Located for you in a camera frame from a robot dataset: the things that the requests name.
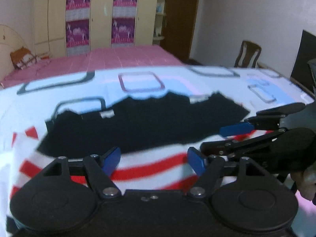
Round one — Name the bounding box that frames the brown wooden door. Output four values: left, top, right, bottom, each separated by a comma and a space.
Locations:
160, 0, 201, 62

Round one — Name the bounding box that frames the corner shelf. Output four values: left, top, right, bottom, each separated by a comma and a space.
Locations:
153, 0, 171, 46

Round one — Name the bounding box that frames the person's right hand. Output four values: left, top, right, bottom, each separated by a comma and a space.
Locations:
291, 164, 316, 203

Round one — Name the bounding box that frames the cream wardrobe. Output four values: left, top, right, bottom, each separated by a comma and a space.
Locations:
33, 0, 168, 57

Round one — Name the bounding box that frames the orange patterned pillow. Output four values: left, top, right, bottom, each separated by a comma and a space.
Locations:
10, 47, 41, 70

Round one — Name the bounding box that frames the wooden chair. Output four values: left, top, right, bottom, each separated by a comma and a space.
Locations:
234, 40, 262, 68

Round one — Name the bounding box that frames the pink bed sheet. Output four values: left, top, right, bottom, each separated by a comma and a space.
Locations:
0, 45, 188, 89

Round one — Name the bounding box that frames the patterned white bed sheet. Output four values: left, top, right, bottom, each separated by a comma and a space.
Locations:
0, 65, 314, 228

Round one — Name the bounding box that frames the cream round headboard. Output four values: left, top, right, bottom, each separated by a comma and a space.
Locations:
0, 24, 27, 79

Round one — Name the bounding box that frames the striped knit sweater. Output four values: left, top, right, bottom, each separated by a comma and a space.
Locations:
5, 91, 260, 235

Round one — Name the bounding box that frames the black television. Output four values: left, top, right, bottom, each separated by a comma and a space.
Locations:
290, 30, 316, 92

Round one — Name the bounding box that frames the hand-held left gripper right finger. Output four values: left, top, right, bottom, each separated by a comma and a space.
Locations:
187, 147, 282, 198

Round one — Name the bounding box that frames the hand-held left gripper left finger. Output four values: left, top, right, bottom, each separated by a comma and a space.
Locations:
23, 147, 121, 199

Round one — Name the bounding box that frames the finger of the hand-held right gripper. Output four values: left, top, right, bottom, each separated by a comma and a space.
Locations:
220, 103, 306, 137
200, 128, 288, 156

